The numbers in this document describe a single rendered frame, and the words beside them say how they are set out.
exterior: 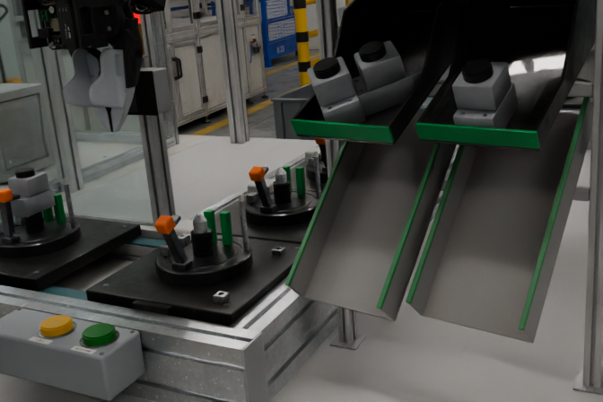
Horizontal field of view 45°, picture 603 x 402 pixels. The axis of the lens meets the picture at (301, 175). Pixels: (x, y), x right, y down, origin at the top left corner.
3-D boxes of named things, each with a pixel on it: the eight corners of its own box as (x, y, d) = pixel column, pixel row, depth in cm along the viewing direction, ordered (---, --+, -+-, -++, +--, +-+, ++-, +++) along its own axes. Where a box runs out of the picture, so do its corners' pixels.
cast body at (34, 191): (27, 218, 117) (19, 176, 115) (7, 215, 119) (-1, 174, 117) (65, 201, 124) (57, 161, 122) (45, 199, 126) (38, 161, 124)
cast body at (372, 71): (365, 117, 83) (347, 65, 79) (357, 100, 87) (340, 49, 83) (434, 91, 83) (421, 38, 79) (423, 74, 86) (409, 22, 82)
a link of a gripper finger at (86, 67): (61, 141, 77) (46, 53, 74) (100, 127, 82) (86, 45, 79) (83, 142, 76) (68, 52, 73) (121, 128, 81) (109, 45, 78)
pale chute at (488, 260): (534, 344, 75) (523, 329, 72) (419, 316, 83) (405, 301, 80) (597, 116, 85) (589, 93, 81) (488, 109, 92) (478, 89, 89)
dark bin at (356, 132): (394, 145, 78) (375, 89, 74) (296, 136, 86) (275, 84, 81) (488, 10, 94) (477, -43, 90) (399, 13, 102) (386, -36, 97)
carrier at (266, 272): (232, 329, 91) (222, 235, 87) (87, 302, 102) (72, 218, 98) (316, 257, 111) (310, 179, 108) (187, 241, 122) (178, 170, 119)
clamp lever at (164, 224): (184, 266, 100) (164, 225, 95) (171, 265, 101) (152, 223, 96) (196, 249, 102) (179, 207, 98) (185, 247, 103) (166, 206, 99)
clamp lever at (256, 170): (270, 209, 120) (257, 173, 116) (260, 208, 121) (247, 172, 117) (279, 196, 123) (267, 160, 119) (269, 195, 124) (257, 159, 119)
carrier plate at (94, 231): (38, 292, 107) (35, 278, 106) (-71, 272, 117) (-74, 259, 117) (142, 234, 127) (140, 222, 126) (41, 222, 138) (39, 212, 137)
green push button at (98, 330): (101, 355, 87) (100, 340, 86) (76, 349, 89) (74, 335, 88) (124, 339, 90) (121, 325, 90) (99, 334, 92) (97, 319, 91)
